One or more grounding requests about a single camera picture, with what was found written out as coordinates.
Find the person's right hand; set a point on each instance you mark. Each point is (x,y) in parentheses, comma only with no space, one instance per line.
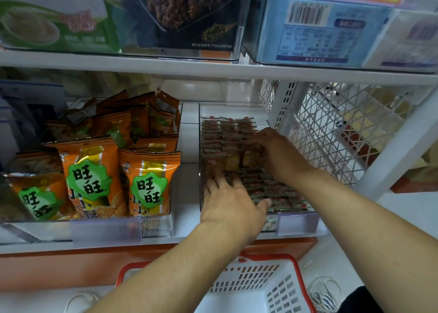
(284,155)

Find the person's right shoe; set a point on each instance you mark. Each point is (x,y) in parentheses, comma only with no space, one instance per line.
(323,294)

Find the blue product box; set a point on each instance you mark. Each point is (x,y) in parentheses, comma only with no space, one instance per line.
(315,35)

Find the white metal shelf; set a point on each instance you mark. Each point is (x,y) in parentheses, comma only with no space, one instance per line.
(205,68)

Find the white perforated side panel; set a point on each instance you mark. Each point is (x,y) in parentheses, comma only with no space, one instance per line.
(342,128)

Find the person's left shoe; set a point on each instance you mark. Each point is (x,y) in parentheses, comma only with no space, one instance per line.
(82,301)

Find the black product box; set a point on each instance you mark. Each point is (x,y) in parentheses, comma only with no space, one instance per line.
(181,15)

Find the green white product box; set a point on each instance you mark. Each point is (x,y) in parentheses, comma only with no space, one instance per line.
(55,22)

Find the clear plastic shelf front guard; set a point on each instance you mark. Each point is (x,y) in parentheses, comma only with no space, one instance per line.
(102,230)

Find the person's right forearm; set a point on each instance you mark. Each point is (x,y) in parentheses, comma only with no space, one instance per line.
(373,244)

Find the person's left hand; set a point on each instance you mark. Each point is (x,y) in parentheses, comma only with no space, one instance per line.
(233,210)

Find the orange shelf base panel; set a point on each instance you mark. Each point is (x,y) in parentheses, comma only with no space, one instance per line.
(41,268)

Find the group of orange snack bags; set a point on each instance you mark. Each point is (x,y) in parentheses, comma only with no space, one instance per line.
(89,179)

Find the white basket with red rim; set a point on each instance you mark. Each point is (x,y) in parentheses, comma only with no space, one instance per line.
(274,285)

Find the person's shoe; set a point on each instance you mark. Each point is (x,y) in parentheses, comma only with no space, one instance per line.
(323,294)
(82,301)

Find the person's left forearm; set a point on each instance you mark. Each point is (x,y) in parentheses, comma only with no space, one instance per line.
(164,278)

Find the row of small snack packets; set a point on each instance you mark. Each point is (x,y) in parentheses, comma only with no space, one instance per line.
(222,145)

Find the person's black shorts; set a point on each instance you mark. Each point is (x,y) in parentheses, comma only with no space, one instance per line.
(359,301)

